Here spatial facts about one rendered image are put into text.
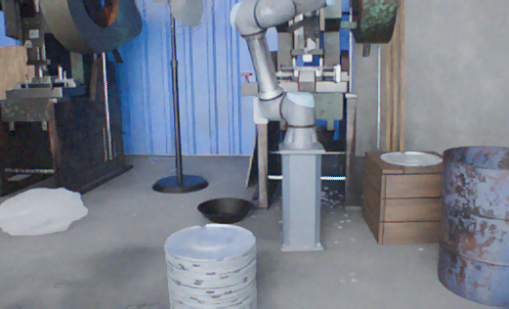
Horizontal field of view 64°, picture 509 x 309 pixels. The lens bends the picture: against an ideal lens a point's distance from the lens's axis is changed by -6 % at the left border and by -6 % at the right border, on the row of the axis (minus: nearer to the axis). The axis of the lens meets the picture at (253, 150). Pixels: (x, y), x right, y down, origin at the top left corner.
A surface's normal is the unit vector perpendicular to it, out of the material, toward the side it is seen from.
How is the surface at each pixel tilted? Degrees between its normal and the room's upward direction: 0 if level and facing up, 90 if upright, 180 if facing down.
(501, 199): 92
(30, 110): 90
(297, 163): 90
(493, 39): 90
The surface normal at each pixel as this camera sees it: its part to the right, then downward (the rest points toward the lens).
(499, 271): -0.38, 0.22
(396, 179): -0.05, 0.19
